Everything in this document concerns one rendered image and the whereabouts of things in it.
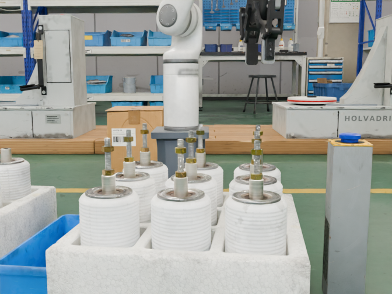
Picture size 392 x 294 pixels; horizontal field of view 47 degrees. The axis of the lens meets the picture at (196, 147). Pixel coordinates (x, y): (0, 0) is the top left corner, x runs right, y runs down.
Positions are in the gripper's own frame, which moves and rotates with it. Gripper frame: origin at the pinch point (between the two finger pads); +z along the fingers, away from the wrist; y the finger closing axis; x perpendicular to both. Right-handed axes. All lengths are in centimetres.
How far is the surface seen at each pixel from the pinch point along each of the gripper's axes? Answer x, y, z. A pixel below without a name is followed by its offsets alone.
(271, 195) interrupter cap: -2.4, 11.0, 21.6
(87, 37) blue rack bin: -6, -472, -42
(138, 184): -20.6, -5.2, 22.4
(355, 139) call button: 18.9, 1.7, 15.0
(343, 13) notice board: 355, -513, -88
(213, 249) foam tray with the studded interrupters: -12.2, 11.9, 29.0
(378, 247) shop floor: 43, -21, 47
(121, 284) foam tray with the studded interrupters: -25.7, 9.9, 33.8
